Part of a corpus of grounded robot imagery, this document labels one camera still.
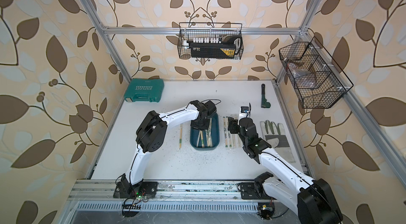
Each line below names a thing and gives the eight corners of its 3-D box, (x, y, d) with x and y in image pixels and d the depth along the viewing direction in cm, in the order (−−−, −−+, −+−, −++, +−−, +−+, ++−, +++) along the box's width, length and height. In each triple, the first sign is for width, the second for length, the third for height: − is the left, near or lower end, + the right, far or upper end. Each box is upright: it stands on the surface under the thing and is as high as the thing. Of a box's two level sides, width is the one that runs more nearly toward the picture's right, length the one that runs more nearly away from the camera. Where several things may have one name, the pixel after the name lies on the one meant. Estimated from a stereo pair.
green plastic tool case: (125, 103, 111) (122, 98, 106) (135, 81, 125) (132, 75, 121) (162, 103, 111) (160, 98, 106) (167, 81, 125) (166, 75, 121)
